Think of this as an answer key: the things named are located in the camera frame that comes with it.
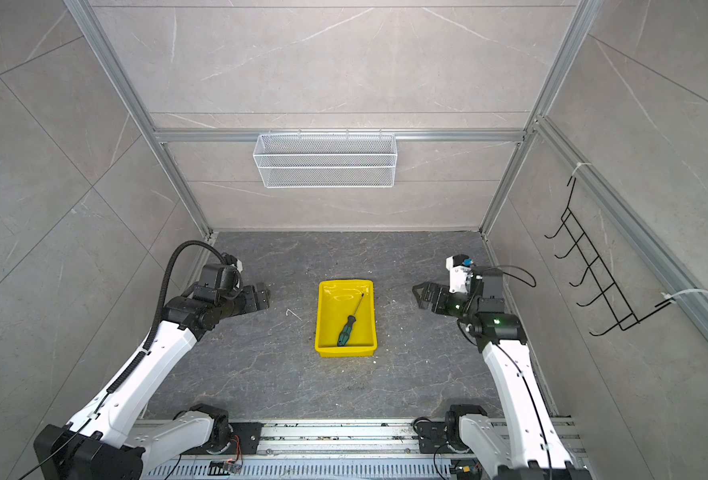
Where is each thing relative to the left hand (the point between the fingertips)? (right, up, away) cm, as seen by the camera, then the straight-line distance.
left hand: (254, 289), depth 79 cm
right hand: (+47, +1, -2) cm, 47 cm away
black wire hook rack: (+84, +19, -3) cm, 86 cm away
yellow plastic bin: (+21, -7, +20) cm, 29 cm away
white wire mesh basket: (+17, +42, +22) cm, 50 cm away
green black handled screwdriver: (+25, -13, +11) cm, 30 cm away
